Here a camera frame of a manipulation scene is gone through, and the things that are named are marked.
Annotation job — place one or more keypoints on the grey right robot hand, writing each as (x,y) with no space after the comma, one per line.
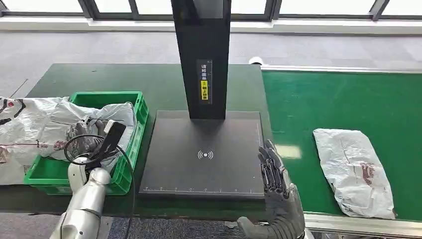
(283,204)

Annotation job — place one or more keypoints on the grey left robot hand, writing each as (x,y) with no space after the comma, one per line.
(85,132)

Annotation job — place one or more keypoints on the white parcel bag red print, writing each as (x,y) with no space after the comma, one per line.
(352,171)
(122,113)

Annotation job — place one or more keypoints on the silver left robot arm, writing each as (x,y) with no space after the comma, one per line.
(85,204)

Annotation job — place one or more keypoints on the green plastic crate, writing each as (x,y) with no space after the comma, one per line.
(132,158)

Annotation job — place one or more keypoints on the large white woven sack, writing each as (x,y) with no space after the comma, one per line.
(19,132)

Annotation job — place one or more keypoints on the green conveyor belt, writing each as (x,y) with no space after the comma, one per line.
(313,105)

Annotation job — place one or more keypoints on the white window sill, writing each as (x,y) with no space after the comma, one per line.
(115,24)

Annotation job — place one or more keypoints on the yellow black column label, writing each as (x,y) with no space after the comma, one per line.
(204,82)

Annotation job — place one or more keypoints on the black scanner column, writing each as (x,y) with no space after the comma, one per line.
(202,39)

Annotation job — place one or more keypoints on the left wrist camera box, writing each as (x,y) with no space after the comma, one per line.
(113,137)

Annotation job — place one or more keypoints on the silver conveyor side rail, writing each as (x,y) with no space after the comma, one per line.
(329,68)
(362,226)

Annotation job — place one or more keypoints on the black scanner base plate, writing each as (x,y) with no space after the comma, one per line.
(204,168)

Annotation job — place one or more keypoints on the dark window frame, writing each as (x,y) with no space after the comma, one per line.
(89,6)

